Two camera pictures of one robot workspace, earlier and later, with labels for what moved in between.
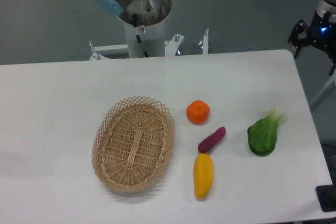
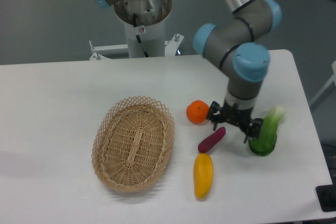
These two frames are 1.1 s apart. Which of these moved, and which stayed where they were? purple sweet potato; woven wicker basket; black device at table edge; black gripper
Moved: black gripper
Stayed: woven wicker basket; black device at table edge; purple sweet potato
